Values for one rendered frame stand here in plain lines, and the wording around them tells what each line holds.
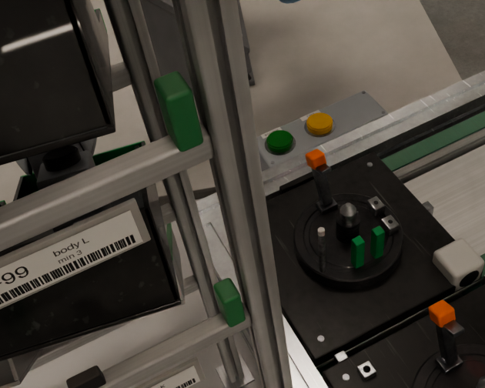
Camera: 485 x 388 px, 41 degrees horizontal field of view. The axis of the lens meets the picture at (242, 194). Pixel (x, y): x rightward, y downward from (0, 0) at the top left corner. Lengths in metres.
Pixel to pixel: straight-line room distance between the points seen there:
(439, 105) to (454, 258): 0.31
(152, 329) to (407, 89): 0.63
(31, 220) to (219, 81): 0.10
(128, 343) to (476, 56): 2.04
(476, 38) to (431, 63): 1.51
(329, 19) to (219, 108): 1.13
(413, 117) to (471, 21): 1.85
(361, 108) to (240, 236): 0.72
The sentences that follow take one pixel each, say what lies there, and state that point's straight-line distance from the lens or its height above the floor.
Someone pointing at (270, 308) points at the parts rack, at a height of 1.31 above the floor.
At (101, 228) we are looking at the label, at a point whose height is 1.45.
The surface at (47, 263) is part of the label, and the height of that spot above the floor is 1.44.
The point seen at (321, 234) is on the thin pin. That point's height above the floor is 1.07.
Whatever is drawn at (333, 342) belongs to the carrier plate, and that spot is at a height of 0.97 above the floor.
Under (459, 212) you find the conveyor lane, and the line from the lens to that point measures 0.96.
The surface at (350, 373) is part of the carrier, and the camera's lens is 0.76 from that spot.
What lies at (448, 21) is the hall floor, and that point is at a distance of 2.86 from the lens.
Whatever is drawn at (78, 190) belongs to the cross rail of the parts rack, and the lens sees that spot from 0.28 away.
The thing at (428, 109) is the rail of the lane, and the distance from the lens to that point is 1.05.
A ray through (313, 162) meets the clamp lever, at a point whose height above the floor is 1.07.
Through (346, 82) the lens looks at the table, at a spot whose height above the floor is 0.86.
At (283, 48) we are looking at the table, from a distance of 1.32.
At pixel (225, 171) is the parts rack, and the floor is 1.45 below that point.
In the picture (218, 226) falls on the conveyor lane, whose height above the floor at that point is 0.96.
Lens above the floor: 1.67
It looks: 50 degrees down
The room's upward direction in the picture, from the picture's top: 11 degrees counter-clockwise
